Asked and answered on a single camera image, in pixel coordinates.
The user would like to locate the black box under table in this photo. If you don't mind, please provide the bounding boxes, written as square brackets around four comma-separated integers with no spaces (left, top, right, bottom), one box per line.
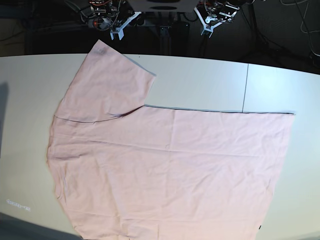
[171,21,190,41]

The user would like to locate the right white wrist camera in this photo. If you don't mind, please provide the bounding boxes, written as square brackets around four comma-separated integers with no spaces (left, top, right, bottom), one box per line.
[110,11,142,40]

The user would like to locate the grey hanging cable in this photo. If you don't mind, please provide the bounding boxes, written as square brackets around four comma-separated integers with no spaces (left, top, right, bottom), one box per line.
[279,0,320,55]

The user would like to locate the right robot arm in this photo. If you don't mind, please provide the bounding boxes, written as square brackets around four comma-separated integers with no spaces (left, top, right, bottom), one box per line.
[77,0,126,32]

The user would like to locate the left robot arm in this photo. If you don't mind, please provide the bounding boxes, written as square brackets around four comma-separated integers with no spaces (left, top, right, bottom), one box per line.
[196,0,254,26]

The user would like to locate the pink T-shirt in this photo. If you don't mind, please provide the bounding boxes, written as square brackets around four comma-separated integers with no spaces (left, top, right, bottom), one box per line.
[47,41,295,240]

